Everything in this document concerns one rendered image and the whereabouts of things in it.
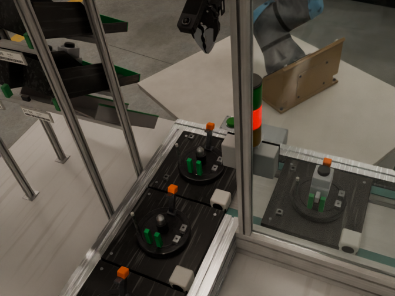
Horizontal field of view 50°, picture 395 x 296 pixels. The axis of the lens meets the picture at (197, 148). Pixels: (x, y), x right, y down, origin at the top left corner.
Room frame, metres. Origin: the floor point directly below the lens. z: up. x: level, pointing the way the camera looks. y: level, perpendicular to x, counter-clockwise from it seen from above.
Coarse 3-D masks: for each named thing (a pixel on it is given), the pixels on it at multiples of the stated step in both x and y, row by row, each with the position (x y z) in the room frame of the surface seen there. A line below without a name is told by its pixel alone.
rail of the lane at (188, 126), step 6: (180, 120) 1.05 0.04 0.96; (174, 126) 1.02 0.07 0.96; (180, 126) 1.02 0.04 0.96; (186, 126) 1.02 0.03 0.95; (192, 126) 1.01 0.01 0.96; (198, 126) 1.01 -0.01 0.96; (204, 126) 1.00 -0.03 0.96; (192, 132) 0.98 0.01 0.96; (198, 132) 0.98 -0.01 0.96; (204, 132) 0.97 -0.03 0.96; (216, 132) 0.97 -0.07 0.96; (222, 132) 0.96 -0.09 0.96; (234, 132) 0.96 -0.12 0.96; (216, 138) 0.93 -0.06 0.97; (222, 138) 0.93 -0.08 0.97
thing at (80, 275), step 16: (160, 144) 0.94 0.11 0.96; (160, 160) 0.88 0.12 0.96; (144, 176) 0.82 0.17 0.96; (128, 192) 0.77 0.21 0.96; (128, 208) 0.71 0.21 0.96; (112, 224) 0.67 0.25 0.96; (224, 224) 0.62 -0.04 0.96; (96, 240) 0.62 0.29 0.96; (224, 240) 0.57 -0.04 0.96; (96, 256) 0.58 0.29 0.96; (208, 256) 0.53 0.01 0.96; (224, 256) 0.53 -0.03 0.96; (80, 272) 0.54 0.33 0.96; (208, 272) 0.49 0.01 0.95; (224, 272) 0.52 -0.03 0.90; (64, 288) 0.50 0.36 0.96; (80, 288) 0.49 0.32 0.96; (192, 288) 0.45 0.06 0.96; (208, 288) 0.45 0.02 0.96
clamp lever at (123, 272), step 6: (120, 270) 0.46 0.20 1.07; (126, 270) 0.46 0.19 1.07; (120, 276) 0.45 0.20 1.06; (126, 276) 0.46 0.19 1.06; (114, 282) 0.44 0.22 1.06; (120, 282) 0.44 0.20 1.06; (126, 282) 0.45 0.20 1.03; (120, 288) 0.45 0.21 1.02; (126, 288) 0.45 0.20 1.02; (120, 294) 0.44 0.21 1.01; (126, 294) 0.44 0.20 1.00
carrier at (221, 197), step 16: (176, 144) 0.82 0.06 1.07; (192, 144) 0.92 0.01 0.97; (176, 160) 0.86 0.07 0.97; (192, 160) 0.83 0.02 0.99; (208, 160) 0.82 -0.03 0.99; (160, 176) 0.80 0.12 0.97; (176, 176) 0.80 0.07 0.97; (192, 176) 0.77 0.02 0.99; (208, 176) 0.76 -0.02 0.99; (224, 176) 0.77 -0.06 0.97; (176, 192) 0.74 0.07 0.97; (192, 192) 0.73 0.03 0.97; (208, 192) 0.72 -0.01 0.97; (224, 192) 0.70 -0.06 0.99; (224, 208) 0.66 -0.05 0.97
